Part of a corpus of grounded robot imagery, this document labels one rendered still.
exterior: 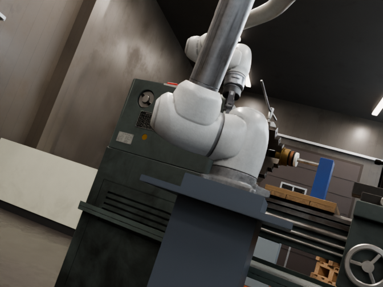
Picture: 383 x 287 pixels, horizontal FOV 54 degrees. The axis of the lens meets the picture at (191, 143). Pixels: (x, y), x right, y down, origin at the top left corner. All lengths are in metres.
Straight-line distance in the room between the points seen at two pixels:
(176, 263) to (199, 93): 0.51
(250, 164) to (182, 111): 0.27
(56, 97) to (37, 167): 1.41
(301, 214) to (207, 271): 0.67
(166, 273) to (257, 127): 0.52
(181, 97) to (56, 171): 3.50
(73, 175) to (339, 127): 8.35
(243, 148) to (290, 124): 10.02
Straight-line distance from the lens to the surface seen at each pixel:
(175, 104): 1.15
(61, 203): 4.45
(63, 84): 5.81
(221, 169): 1.19
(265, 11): 1.42
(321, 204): 1.65
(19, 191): 4.79
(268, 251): 4.02
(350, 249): 1.52
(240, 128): 1.19
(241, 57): 1.63
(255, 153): 1.20
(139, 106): 2.00
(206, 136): 1.16
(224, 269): 1.12
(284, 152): 1.86
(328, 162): 1.83
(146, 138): 1.89
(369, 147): 11.25
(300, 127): 11.18
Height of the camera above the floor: 0.71
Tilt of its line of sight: 9 degrees up
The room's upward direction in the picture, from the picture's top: 19 degrees clockwise
